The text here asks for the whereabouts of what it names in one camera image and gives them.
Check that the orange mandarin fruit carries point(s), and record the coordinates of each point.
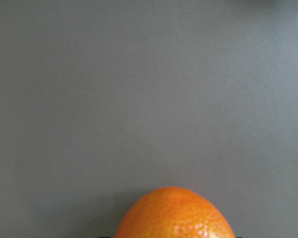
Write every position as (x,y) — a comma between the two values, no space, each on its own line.
(173,212)

